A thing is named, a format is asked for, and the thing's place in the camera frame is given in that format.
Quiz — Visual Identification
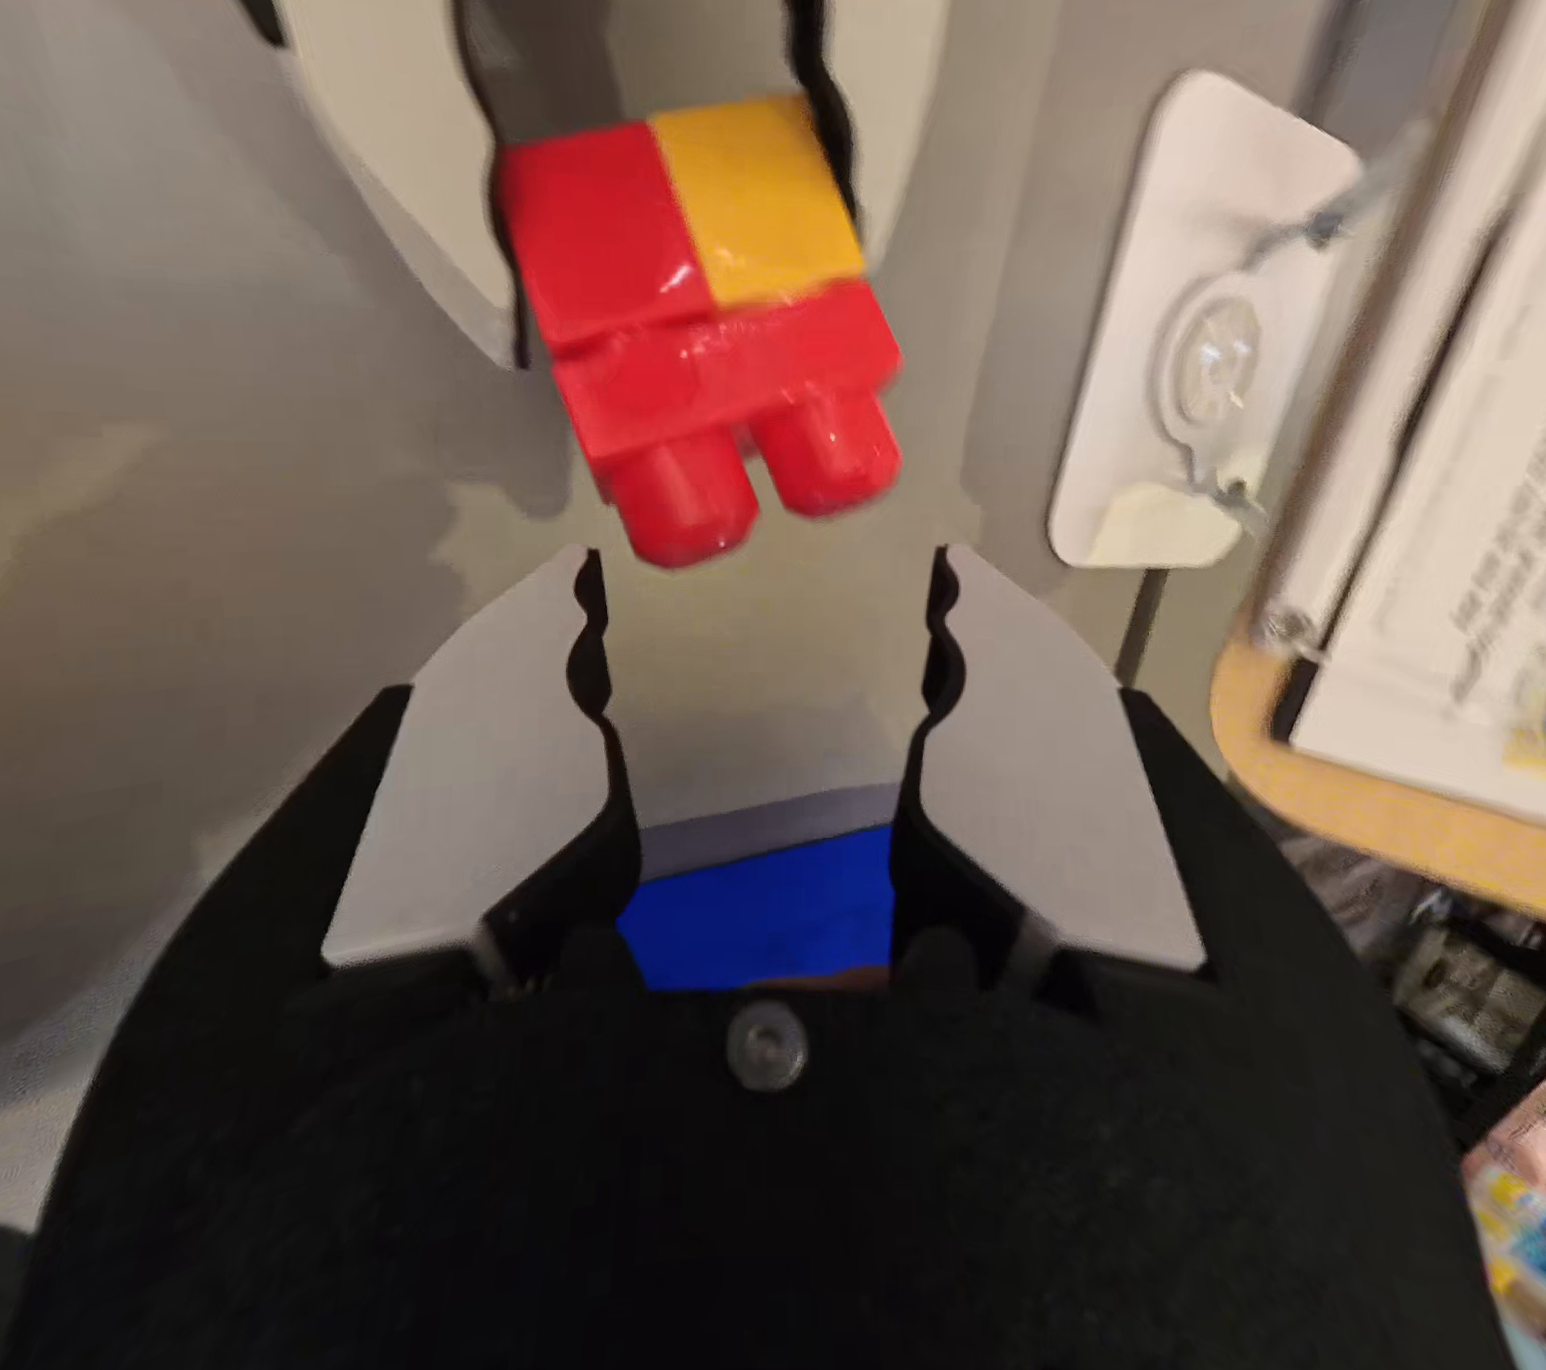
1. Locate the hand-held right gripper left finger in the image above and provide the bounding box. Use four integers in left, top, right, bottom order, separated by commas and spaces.
321, 547, 646, 997

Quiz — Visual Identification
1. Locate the white folding book stand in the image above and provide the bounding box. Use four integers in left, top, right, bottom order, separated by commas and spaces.
1043, 0, 1546, 660

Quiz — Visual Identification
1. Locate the printed instruction sheet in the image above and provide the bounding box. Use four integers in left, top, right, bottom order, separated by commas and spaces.
1284, 186, 1546, 818

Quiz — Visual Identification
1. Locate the red two-stud toy block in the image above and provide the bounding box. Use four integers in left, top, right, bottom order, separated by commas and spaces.
547, 279, 909, 573

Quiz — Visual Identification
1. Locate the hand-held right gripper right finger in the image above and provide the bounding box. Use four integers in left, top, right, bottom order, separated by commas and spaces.
893, 544, 1211, 1004

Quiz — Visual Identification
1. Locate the grey desk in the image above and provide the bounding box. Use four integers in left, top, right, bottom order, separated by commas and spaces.
0, 0, 1546, 1216

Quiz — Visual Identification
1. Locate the red tall toy block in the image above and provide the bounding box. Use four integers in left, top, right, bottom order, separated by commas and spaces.
492, 120, 718, 357

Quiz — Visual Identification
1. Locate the yellow toy block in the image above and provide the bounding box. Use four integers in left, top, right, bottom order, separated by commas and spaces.
646, 95, 871, 309

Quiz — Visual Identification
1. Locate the blue plastic bin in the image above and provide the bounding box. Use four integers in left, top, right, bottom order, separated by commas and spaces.
615, 822, 904, 997

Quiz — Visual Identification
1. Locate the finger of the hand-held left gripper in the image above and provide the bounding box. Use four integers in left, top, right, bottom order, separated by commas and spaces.
222, 0, 535, 372
698, 0, 963, 265

